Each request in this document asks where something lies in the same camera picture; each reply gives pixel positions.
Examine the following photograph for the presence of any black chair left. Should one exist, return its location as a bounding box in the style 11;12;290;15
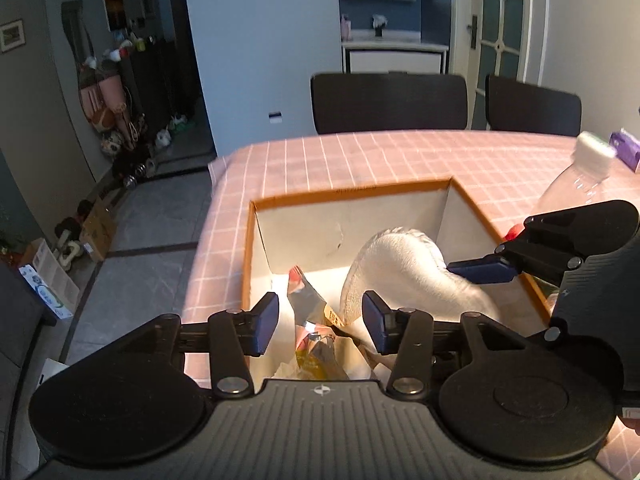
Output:
310;73;468;134

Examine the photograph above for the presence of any small framed wall picture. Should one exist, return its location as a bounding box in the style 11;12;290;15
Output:
0;20;26;53

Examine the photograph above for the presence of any clear water bottle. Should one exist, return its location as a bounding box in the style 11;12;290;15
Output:
532;132;616;214

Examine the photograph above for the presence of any black chair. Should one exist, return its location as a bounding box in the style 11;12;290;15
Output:
485;75;582;138
310;73;468;134

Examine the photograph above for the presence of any black chair right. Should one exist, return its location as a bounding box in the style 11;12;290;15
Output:
485;75;582;138

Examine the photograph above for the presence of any white cardboard carton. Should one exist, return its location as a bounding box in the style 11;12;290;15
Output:
18;237;80;320

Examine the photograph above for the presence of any white glazed door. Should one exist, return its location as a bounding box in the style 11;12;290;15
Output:
449;0;549;129

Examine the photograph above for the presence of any pink checkered tablecloth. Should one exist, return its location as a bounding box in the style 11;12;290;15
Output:
180;128;640;480

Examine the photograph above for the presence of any silver foil snack bag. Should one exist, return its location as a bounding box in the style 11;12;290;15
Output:
286;266;348;382

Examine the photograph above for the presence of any orange storage box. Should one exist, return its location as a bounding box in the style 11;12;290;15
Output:
242;179;550;386

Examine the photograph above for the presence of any brown cardboard box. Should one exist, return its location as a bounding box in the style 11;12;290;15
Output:
79;200;117;262

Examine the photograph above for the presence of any purple tissue pack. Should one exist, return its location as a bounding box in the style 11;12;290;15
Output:
608;129;640;174

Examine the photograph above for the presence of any white sideboard cabinet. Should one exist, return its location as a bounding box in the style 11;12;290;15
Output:
342;40;449;75

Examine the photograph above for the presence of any white terry cloth mitt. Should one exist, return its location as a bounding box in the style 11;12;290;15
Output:
336;228;500;325

